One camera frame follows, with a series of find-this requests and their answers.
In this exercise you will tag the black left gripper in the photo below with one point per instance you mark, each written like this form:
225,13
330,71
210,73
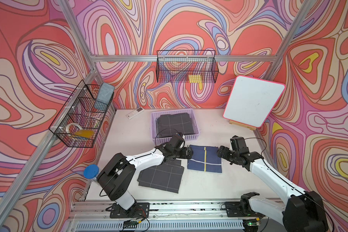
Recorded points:
184,155

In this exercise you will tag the yellow flat card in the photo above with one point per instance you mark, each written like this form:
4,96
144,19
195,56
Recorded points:
83,134

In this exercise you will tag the pink framed whiteboard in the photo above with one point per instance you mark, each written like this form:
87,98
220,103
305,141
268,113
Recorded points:
252,100

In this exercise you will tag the purple plastic basket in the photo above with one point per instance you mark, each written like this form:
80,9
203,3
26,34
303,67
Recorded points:
157,114

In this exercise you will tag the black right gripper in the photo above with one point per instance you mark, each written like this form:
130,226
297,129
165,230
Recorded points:
222,152

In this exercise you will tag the white remote control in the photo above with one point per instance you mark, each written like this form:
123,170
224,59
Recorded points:
135,113

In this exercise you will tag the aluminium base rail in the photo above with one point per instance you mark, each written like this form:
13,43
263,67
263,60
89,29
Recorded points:
171,216

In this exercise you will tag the black wire basket back wall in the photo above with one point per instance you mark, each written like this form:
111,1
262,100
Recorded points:
174,66

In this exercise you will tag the black wire basket wall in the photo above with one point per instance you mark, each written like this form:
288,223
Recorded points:
83,109
174,66

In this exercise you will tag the white tape roll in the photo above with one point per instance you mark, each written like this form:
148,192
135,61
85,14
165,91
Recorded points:
72,128

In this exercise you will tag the yellow sponge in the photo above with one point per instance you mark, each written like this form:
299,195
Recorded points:
195,78

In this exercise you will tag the grey blue sponge block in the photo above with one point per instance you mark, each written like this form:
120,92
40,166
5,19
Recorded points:
105,93

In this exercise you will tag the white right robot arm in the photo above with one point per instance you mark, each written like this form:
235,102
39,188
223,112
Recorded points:
299,211

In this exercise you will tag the dark grey checked pillowcase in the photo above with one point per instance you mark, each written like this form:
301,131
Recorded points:
168,125

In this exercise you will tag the black wire basket left wall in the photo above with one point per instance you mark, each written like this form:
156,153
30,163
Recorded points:
83,109

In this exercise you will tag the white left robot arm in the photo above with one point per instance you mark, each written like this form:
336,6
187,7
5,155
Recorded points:
116,176

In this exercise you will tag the dark grey grid pillowcase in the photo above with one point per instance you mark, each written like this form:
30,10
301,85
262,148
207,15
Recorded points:
165,177

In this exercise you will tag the navy yellow striped pillowcase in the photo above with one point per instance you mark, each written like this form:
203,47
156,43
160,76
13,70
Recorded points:
205,159

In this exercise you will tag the blue lidded clear jar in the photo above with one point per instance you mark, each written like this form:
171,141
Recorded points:
91,172

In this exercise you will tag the wooden whiteboard stand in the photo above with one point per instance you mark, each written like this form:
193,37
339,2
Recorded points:
242,125

